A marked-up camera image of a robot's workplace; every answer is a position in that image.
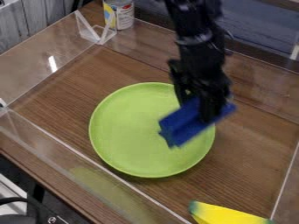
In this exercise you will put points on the yellow green banana toy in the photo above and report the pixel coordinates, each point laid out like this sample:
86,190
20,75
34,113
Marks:
211,214

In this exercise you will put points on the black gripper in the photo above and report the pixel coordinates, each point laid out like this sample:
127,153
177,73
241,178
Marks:
198,75

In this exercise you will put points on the blue star-shaped block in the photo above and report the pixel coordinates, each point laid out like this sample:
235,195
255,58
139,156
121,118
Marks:
182,125

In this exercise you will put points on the green round plate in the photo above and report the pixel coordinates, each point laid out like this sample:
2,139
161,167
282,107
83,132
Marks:
123,132

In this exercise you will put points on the white labelled can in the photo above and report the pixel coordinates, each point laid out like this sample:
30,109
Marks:
123,10

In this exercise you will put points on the clear acrylic enclosure wall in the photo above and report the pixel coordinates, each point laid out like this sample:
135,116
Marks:
56,76

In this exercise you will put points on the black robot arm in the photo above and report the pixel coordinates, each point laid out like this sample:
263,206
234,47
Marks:
194,20

